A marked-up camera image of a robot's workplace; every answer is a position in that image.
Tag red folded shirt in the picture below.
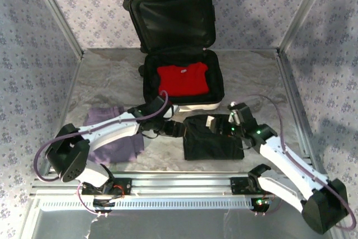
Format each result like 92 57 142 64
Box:
156 62 210 97

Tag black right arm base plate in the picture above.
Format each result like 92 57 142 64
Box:
229 176 282 195

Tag grey metal sheet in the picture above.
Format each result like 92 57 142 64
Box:
21 196 350 239

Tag white slotted cable duct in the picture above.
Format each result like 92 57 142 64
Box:
40 195 254 210

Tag white hard-shell suitcase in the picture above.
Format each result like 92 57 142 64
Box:
123 0 226 111

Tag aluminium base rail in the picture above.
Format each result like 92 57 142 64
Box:
30 170 335 198

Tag aluminium frame post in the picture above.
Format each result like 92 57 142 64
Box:
276 0 334 55
27 0 85 58

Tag black garment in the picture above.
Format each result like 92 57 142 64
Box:
182 114 246 161

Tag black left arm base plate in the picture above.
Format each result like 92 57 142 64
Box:
81 177 133 196

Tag aluminium side rail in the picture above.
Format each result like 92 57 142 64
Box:
275 48 321 174
41 53 84 174

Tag purple garment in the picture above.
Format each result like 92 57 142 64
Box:
83 106 145 164

